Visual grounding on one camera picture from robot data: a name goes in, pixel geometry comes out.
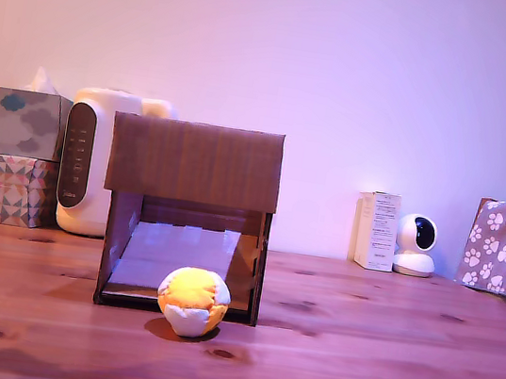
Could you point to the cloud print tissue box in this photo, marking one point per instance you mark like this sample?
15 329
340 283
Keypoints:
24 124

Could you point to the white printed carton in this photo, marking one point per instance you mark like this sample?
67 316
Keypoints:
382 232

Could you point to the white appliance with dark panel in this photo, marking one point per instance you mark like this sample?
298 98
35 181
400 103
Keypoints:
95 161

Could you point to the cardboard dice tower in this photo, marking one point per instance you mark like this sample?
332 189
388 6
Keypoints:
195 162

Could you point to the triangle pattern tissue box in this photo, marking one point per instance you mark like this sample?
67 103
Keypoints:
7 191

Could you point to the small white round camera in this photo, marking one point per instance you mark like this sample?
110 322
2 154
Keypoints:
412 251

